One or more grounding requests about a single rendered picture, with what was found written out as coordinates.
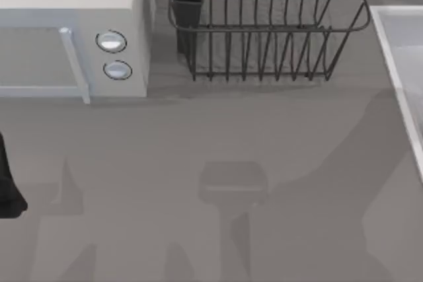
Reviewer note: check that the silver microwave knob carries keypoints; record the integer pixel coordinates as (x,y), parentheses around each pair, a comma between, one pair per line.
(117,70)
(111,41)

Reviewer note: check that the pale microwave oven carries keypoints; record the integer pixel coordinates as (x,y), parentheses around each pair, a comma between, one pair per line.
(138,31)

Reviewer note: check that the microwave oven door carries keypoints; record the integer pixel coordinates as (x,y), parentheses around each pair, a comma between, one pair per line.
(29,57)

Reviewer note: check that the white sink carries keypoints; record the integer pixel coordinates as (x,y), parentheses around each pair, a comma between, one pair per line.
(401,64)

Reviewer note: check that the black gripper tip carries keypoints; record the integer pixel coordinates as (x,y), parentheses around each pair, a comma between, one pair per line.
(8,189)

